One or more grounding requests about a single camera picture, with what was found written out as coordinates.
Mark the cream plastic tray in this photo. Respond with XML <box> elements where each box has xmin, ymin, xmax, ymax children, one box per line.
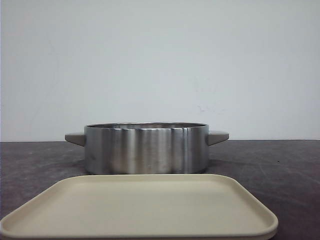
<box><xmin>0</xmin><ymin>174</ymin><xmax>279</xmax><ymax>240</ymax></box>

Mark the stainless steel steamer pot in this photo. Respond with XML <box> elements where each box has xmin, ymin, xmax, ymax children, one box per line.
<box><xmin>65</xmin><ymin>122</ymin><xmax>229</xmax><ymax>175</ymax></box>

